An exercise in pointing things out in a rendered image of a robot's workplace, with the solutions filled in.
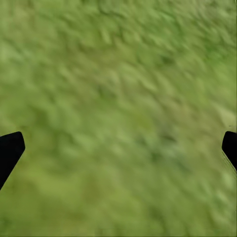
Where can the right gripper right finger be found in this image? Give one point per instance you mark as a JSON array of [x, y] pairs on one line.
[[229, 146]]

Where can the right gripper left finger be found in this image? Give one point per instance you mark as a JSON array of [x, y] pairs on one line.
[[12, 147]]

